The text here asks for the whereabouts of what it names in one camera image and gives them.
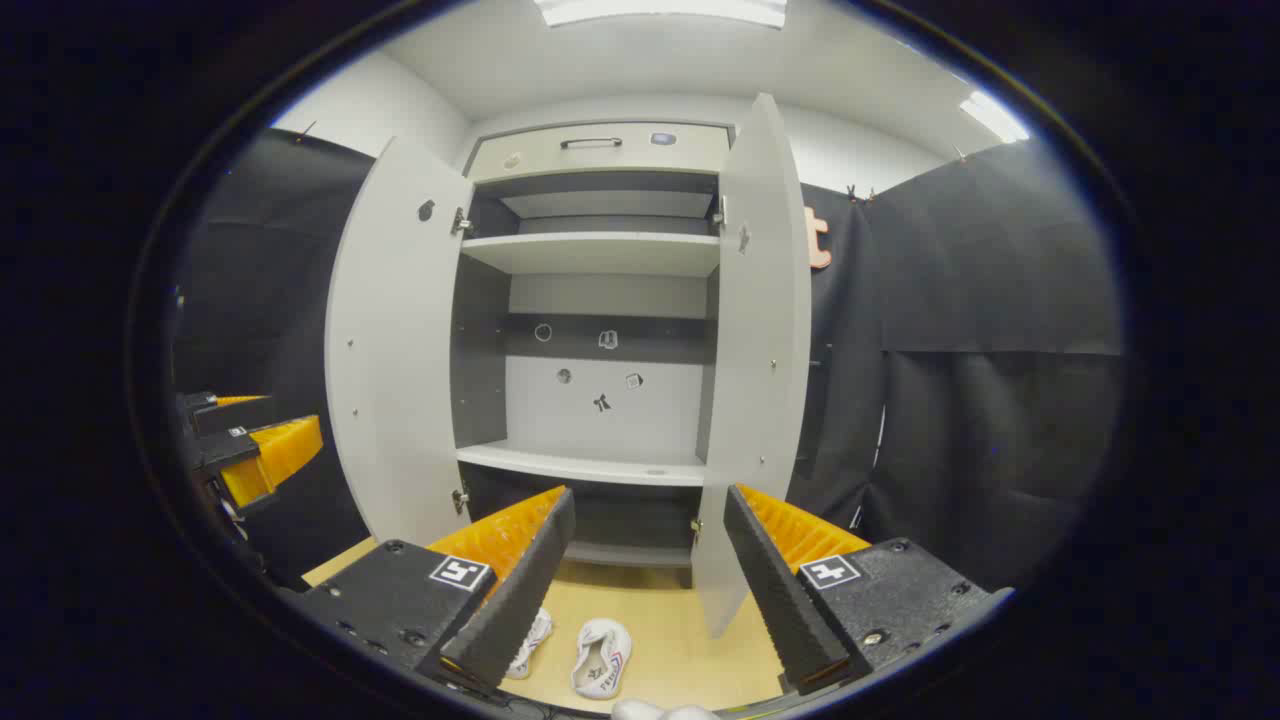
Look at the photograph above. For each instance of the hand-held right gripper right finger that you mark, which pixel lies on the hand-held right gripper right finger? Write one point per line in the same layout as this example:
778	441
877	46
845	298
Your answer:
775	590

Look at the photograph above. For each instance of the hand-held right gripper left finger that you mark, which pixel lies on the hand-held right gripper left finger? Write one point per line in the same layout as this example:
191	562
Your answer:
520	600

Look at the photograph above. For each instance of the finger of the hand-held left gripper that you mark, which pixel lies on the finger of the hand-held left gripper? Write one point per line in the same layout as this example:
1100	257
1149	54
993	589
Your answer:
235	415
275	455

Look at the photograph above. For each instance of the white shoe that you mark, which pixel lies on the white shoe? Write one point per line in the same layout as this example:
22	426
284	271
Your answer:
600	655
532	645

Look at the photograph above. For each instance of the grey shoe cabinet door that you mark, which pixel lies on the grey shoe cabinet door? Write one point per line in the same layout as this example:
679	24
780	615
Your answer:
760	350
390	350

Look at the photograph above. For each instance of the grey shoe cabinet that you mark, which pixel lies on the grey shoe cabinet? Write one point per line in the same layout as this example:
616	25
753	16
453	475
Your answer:
600	400

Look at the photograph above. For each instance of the white cabinet shelf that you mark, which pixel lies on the white cabinet shelf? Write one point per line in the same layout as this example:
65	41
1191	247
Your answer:
580	465
600	255

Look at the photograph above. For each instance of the black backdrop cloth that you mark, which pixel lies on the black backdrop cloth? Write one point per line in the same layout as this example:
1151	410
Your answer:
1000	300

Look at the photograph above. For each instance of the small ceiling light panel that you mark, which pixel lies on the small ceiling light panel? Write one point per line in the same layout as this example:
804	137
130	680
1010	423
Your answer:
993	117

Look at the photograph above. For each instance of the long ceiling light panel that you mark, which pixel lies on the long ceiling light panel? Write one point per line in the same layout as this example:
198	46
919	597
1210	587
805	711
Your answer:
660	10

